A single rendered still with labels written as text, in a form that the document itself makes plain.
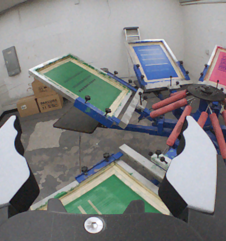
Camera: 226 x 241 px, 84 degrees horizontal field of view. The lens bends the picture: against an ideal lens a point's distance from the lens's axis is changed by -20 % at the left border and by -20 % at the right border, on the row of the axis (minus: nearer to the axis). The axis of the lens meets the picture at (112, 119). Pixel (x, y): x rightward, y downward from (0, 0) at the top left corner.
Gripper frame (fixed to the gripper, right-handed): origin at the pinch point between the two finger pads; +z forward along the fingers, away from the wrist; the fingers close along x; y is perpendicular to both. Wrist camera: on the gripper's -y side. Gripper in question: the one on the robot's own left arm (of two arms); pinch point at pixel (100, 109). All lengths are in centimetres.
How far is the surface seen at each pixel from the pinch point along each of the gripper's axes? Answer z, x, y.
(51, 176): 122, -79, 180
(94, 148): 175, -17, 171
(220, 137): 47, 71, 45
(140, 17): 411, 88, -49
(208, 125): 69, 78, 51
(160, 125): 83, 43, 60
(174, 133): 62, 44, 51
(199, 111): 77, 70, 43
